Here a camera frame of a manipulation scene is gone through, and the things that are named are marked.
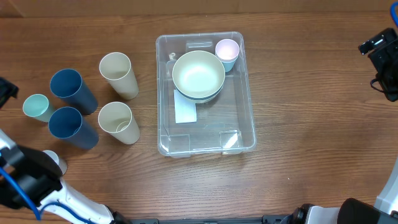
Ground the mint green small cup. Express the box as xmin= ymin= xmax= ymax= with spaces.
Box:
xmin=22 ymin=94 xmax=55 ymax=123

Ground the dark blue tall cup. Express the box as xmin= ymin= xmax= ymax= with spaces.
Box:
xmin=48 ymin=106 xmax=99 ymax=149
xmin=50 ymin=68 xmax=98 ymax=115

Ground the grey small cup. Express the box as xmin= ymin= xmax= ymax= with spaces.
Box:
xmin=44 ymin=150 xmax=68 ymax=175

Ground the cream tall cup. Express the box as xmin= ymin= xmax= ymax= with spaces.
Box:
xmin=99 ymin=52 xmax=139 ymax=100
xmin=98 ymin=101 xmax=140 ymax=144

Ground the pink small cup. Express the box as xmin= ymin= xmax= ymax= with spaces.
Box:
xmin=215 ymin=39 xmax=240 ymax=62

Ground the light blue small cup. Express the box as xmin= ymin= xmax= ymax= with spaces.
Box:
xmin=221 ymin=59 xmax=236 ymax=73

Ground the cream bowl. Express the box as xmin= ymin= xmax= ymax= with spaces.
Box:
xmin=172 ymin=50 xmax=226 ymax=96

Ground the dark blue bowl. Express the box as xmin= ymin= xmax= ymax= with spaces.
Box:
xmin=174 ymin=84 xmax=223 ymax=103

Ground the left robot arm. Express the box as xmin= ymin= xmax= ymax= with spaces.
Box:
xmin=1 ymin=131 xmax=131 ymax=224

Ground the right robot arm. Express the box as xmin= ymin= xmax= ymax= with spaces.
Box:
xmin=281 ymin=28 xmax=397 ymax=224

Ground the clear plastic storage container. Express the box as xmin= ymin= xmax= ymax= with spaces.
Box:
xmin=155 ymin=32 xmax=256 ymax=158

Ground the white label sticker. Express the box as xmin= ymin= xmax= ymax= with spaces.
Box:
xmin=174 ymin=90 xmax=197 ymax=124

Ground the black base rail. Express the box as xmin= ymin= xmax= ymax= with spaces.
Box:
xmin=129 ymin=215 xmax=292 ymax=224

